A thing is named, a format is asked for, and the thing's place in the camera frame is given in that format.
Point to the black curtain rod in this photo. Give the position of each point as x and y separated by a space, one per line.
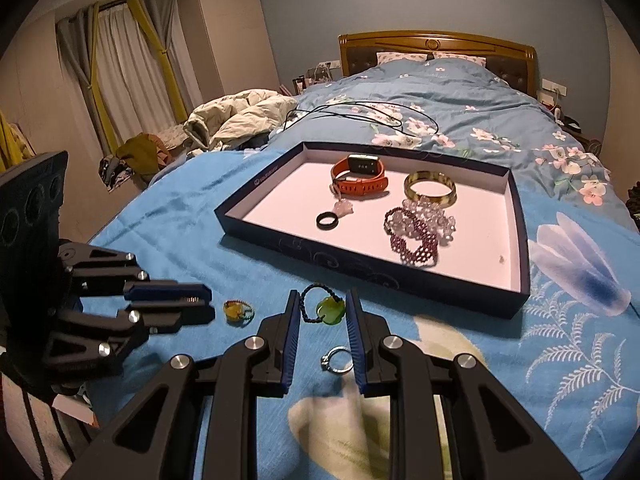
115 5

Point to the gold black bangle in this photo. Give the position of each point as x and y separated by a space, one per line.
430 175

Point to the bottles on nightstand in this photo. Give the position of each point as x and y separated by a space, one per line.
312 77

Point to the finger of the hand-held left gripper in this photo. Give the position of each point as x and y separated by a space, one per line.
165 317
165 291

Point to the light blue floral blanket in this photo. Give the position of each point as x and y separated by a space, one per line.
200 240

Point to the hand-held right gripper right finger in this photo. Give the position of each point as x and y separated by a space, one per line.
356 340

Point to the grey yellow curtain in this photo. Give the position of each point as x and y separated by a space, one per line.
160 50
82 75

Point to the yellow cloth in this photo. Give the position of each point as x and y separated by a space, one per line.
15 142

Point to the wooden headboard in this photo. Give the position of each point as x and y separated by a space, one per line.
435 40

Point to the white sheer curtain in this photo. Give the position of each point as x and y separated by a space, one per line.
130 75

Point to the floral pillow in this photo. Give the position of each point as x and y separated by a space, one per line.
460 58
400 57

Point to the white window seat cushion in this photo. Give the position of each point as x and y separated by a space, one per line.
170 135

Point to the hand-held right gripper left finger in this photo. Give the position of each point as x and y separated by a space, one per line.
292 340

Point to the white wall socket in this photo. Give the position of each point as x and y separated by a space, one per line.
329 64
554 87

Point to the grey-blue floral duvet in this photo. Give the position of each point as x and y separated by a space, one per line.
500 110

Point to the orange smartwatch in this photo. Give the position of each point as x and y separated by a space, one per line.
360 187

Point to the olive brown garment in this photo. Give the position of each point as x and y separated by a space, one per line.
142 152

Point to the pink flower pendant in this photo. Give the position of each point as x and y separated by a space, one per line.
345 208

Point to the cream crumpled quilt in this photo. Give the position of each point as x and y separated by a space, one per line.
235 120

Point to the patterned dark cloth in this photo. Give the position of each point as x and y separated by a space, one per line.
112 172

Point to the dark blue shallow box tray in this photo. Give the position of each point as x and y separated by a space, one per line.
280 210

